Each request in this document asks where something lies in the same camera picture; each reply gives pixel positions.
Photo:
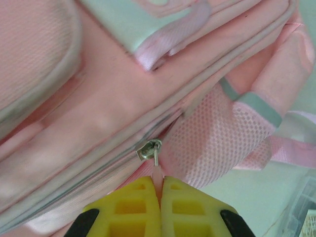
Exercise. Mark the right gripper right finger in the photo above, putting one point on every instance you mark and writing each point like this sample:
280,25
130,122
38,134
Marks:
192,212

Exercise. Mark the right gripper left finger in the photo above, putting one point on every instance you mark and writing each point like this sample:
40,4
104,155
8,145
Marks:
128,212

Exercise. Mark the pink school backpack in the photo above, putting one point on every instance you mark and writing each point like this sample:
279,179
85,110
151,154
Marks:
98,111

